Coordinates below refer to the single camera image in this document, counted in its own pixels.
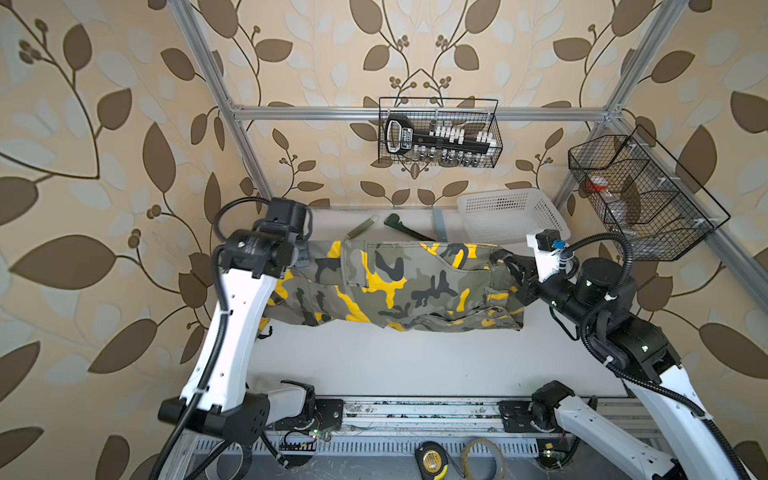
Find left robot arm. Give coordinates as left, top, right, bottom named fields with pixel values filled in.
left=149, top=198, right=313, bottom=479

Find black socket set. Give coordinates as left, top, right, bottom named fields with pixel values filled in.
left=383, top=114, right=492, bottom=155

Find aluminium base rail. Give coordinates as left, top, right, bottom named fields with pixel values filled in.
left=287, top=394, right=661, bottom=436

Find aluminium frame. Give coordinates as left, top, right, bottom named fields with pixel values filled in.
left=164, top=0, right=768, bottom=301

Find yellow tape measure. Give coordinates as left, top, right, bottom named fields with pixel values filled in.
left=415, top=441, right=449, bottom=480

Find white plastic basket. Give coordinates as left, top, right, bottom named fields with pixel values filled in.
left=457, top=188, right=571, bottom=245

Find light blue sanding block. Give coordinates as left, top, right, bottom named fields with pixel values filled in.
left=432, top=208, right=448, bottom=243

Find pale green utility knife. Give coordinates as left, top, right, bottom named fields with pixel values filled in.
left=345, top=215, right=379, bottom=240

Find camouflage trousers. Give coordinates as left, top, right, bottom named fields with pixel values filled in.
left=263, top=240, right=524, bottom=333

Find black wire basket centre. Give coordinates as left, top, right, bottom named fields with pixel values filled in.
left=378, top=96, right=503, bottom=169

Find black wire basket right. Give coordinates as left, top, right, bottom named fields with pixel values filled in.
left=568, top=125, right=731, bottom=262

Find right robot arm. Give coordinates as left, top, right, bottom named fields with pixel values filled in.
left=492, top=229, right=754, bottom=479

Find black wire basket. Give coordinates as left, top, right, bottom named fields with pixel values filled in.
left=378, top=96, right=503, bottom=169
left=568, top=125, right=731, bottom=262

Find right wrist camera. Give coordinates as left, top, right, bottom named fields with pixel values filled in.
left=526, top=229, right=566, bottom=283

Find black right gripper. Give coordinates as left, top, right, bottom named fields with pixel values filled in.
left=505, top=252, right=600, bottom=337

